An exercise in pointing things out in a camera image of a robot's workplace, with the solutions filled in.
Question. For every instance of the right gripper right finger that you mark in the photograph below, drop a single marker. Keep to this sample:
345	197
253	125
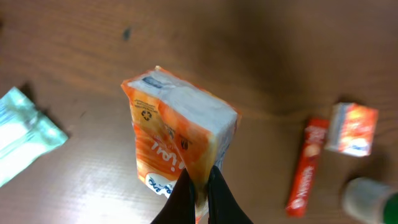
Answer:
223	208

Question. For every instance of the teal white snack pouch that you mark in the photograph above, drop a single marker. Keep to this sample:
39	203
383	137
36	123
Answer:
26	134

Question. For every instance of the orange juice carton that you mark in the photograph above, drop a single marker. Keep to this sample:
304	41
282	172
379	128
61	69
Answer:
351	130
178	126

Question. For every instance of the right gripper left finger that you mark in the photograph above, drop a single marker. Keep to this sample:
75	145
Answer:
180	207

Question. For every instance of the red white packet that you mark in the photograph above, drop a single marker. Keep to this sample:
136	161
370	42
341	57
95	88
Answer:
314	138

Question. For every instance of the green lid jar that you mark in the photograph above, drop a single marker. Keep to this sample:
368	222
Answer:
369	201

